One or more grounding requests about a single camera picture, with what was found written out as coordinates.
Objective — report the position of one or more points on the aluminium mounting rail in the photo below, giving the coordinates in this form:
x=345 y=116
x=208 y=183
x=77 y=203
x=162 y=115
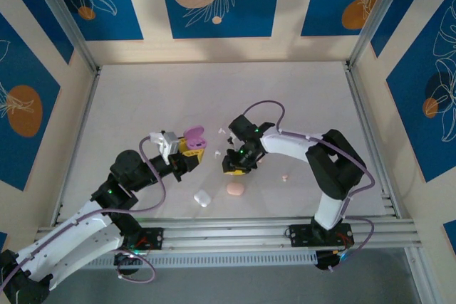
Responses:
x=221 y=236

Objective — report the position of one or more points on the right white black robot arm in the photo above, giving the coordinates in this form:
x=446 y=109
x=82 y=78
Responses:
x=335 y=172

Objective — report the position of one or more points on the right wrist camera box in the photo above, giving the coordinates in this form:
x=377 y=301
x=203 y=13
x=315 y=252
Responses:
x=231 y=139

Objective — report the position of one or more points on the peach earbud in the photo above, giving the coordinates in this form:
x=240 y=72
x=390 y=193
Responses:
x=284 y=177

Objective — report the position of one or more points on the aluminium table side rail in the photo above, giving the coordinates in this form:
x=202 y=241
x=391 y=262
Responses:
x=358 y=104
x=76 y=147

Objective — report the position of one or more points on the aluminium frame post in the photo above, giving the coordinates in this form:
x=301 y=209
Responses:
x=64 y=15
x=377 y=15

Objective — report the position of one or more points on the peach earbud charging case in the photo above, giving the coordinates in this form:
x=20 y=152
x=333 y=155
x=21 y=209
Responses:
x=235 y=189

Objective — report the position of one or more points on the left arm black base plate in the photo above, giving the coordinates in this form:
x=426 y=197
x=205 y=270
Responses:
x=155 y=238

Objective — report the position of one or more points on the aluminium frame leg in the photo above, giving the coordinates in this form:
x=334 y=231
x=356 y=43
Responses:
x=424 y=282

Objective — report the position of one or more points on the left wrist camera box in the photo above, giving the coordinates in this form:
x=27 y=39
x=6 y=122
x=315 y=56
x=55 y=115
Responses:
x=167 y=144

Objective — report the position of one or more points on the white earbud charging case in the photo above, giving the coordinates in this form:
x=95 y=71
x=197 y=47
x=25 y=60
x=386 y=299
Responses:
x=202 y=198

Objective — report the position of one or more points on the white earbud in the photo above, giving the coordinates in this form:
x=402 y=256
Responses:
x=217 y=154
x=221 y=130

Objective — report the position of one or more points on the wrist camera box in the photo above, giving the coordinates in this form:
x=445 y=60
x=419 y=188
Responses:
x=167 y=144
x=231 y=139

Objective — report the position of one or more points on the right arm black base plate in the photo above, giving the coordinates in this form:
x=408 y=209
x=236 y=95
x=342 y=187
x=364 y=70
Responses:
x=299 y=234

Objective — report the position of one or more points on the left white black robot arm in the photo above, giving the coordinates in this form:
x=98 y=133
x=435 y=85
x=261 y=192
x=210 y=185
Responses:
x=71 y=240

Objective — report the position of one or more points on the purple earbud charging case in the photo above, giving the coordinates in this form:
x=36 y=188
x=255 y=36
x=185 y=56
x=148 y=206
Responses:
x=194 y=133

